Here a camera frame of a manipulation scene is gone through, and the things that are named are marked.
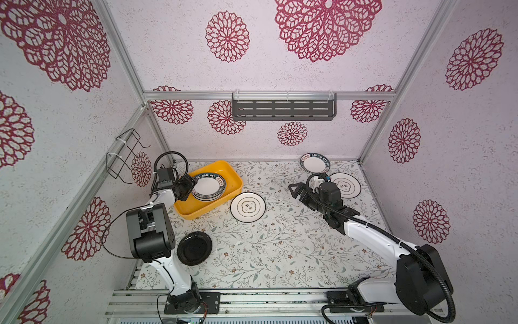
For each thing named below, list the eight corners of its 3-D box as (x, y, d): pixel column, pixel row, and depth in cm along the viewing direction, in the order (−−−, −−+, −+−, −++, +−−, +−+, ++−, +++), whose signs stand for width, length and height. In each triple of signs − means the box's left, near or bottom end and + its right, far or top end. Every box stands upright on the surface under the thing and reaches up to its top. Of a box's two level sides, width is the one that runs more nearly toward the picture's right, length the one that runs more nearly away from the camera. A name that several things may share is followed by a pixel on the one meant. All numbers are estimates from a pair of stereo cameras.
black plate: (175, 265, 85) (172, 262, 82) (183, 235, 93) (180, 231, 90) (208, 265, 85) (207, 262, 82) (213, 235, 93) (212, 231, 90)
